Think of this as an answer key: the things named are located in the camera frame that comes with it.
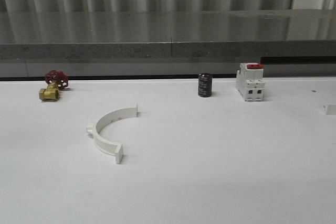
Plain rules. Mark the black cylindrical capacitor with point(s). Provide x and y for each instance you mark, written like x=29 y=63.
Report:
x=204 y=85

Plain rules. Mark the brass valve red handle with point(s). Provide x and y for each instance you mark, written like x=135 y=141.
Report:
x=56 y=81

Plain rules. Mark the white half pipe clamp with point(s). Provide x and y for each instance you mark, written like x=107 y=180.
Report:
x=329 y=109
x=109 y=147

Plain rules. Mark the white circuit breaker red switch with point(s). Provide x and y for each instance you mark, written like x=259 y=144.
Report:
x=249 y=81

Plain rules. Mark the grey stone counter ledge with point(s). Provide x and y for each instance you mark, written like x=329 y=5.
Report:
x=154 y=44

